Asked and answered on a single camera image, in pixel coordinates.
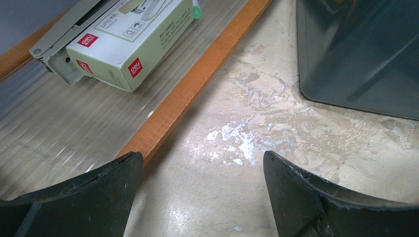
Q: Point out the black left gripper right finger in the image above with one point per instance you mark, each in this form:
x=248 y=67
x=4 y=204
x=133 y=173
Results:
x=307 y=205

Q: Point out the green capped marker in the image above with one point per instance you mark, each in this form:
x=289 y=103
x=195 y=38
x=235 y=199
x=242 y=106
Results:
x=197 y=12

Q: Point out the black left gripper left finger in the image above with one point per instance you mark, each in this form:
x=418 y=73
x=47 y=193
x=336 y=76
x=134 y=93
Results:
x=93 y=204

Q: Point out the green white staples box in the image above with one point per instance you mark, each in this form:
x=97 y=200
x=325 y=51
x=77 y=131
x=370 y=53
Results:
x=125 y=44

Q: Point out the grey stapler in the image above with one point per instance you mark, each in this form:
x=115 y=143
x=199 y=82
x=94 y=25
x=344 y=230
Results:
x=51 y=51

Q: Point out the orange wooden shelf rack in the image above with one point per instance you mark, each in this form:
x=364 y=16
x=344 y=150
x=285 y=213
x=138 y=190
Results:
x=42 y=120

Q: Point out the dark green trash bin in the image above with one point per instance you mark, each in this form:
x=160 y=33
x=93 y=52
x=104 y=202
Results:
x=360 y=54

